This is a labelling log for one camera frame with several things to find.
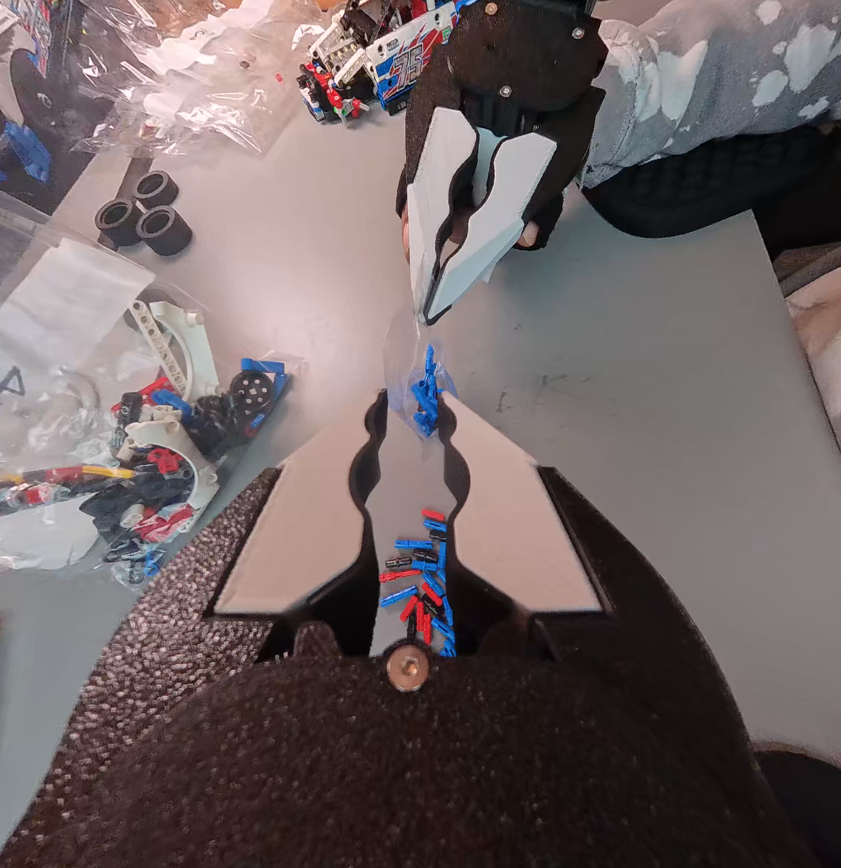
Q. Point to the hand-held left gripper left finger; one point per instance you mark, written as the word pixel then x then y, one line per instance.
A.
pixel 305 522

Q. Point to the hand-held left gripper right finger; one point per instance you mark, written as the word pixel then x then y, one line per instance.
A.
pixel 515 522

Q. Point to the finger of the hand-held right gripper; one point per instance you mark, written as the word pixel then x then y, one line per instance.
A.
pixel 430 203
pixel 508 190

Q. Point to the pile of small plastic pins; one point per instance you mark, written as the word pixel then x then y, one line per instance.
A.
pixel 424 563

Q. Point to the clear bag of blue pins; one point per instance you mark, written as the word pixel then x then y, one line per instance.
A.
pixel 427 400

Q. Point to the person's right forearm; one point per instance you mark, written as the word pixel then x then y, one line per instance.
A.
pixel 698 68

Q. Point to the grey desk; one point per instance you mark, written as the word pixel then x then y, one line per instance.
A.
pixel 630 407

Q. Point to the person's right hand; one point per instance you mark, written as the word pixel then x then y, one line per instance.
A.
pixel 548 220

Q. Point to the white curved wheel arch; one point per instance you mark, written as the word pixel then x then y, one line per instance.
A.
pixel 183 339
pixel 190 468

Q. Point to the white blue toy race truck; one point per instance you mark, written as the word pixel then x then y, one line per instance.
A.
pixel 393 74

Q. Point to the black toy wheel hub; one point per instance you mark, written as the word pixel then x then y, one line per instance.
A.
pixel 251 391

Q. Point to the pile of mixed brick parts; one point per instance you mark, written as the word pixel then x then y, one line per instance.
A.
pixel 142 481

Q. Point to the black quilted garment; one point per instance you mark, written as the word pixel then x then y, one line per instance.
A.
pixel 698 183

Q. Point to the empty clear plastic bags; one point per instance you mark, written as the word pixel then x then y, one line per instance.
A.
pixel 190 102

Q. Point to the black toy tire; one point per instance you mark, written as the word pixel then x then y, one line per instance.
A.
pixel 156 190
pixel 165 230
pixel 118 222

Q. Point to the clear bag with white label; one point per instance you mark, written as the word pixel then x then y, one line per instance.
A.
pixel 68 298

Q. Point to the printed instruction booklet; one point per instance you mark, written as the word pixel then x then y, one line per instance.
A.
pixel 34 81

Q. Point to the dark cloth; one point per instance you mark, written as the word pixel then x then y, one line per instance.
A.
pixel 813 814

